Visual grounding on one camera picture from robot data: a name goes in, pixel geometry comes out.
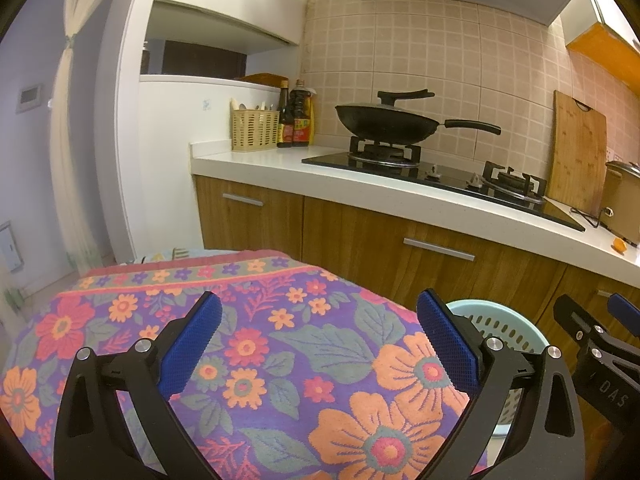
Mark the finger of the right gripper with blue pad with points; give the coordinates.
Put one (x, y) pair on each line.
(622, 309)

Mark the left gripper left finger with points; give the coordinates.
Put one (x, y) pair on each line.
(92, 439)

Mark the light blue plastic trash basket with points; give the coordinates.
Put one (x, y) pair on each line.
(515, 331)

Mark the wooden kitchen cabinet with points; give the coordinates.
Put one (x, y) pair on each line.
(396, 258)

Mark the beige rice cooker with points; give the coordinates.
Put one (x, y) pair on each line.
(621, 200)

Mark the wooden cutting board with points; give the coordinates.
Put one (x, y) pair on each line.
(579, 154)

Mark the black glass gas stove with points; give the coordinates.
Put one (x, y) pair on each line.
(495, 183)

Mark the floral purple table cloth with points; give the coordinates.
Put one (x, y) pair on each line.
(308, 376)

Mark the black wok with lid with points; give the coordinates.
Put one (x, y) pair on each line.
(384, 122)

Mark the woven beige utensil basket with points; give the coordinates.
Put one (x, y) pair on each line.
(253, 128)

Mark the dark soy sauce bottle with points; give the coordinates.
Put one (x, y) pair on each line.
(286, 119)

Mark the red label sauce bottle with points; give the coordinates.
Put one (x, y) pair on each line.
(302, 101)

